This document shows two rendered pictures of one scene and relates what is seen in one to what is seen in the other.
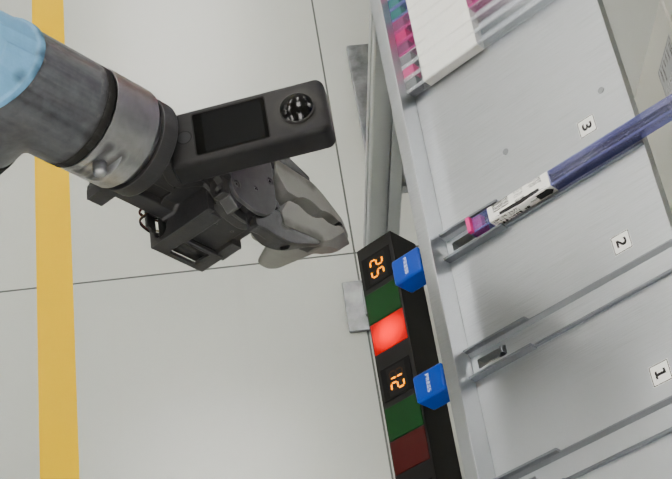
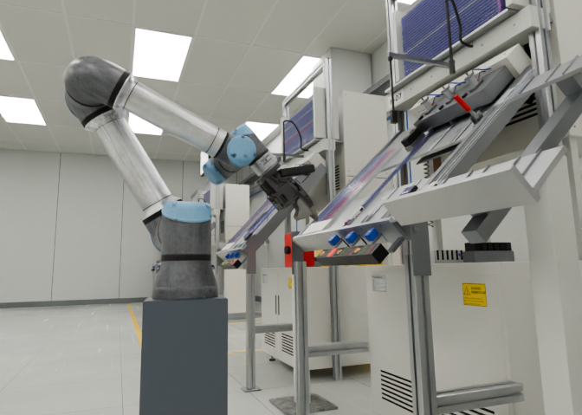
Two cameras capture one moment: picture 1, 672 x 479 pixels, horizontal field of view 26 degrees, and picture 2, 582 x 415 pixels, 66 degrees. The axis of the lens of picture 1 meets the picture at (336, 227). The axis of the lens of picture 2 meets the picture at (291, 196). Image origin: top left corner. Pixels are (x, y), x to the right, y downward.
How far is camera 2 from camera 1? 1.33 m
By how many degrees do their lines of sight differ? 65
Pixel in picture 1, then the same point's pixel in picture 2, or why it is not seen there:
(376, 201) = (300, 360)
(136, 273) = not seen: outside the picture
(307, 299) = not seen: outside the picture
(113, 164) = (269, 160)
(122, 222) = not seen: outside the picture
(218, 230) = (290, 193)
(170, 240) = (279, 191)
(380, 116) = (300, 316)
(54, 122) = (258, 143)
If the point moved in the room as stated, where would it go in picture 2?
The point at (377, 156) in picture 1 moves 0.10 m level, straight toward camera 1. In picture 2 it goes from (300, 336) to (306, 340)
